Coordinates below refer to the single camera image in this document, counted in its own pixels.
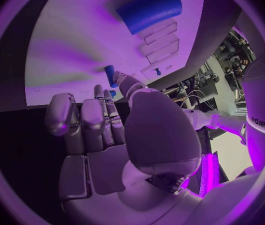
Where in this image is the thick blue cylinder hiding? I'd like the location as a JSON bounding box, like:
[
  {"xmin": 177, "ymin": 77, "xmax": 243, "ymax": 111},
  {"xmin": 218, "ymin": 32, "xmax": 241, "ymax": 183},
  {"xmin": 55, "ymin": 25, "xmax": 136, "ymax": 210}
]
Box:
[{"xmin": 115, "ymin": 0, "xmax": 184, "ymax": 36}]

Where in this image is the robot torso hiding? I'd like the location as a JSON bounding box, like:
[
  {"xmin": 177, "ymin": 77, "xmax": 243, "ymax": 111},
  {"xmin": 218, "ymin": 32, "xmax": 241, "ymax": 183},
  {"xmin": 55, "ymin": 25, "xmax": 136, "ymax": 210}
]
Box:
[{"xmin": 240, "ymin": 57, "xmax": 265, "ymax": 173}]

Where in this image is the cluttered workshop desk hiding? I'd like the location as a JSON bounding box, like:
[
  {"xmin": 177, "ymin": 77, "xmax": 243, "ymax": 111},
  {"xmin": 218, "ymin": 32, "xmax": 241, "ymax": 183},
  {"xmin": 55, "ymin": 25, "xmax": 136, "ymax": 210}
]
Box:
[{"xmin": 213, "ymin": 28, "xmax": 257, "ymax": 80}]

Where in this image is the dark equipment rack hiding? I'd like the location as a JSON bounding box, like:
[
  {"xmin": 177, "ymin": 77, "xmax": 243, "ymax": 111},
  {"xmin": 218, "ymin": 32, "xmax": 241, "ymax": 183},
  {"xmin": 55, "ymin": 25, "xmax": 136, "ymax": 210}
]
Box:
[{"xmin": 166, "ymin": 67, "xmax": 219, "ymax": 108}]

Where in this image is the white cable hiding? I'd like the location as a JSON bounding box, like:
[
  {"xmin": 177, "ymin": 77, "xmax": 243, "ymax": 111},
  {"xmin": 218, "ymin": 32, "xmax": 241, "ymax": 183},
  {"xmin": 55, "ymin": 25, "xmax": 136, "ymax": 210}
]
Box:
[
  {"xmin": 186, "ymin": 95, "xmax": 236, "ymax": 115},
  {"xmin": 181, "ymin": 89, "xmax": 216, "ymax": 111}
]

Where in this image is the white task board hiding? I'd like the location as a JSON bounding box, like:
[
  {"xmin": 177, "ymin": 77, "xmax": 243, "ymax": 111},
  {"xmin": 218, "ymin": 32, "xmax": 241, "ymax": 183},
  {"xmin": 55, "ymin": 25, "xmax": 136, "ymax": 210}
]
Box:
[{"xmin": 25, "ymin": 0, "xmax": 207, "ymax": 107}]

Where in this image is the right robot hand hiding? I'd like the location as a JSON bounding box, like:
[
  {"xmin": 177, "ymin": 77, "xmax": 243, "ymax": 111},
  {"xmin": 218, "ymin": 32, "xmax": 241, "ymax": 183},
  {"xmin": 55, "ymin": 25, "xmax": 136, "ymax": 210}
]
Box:
[{"xmin": 43, "ymin": 70, "xmax": 204, "ymax": 225}]

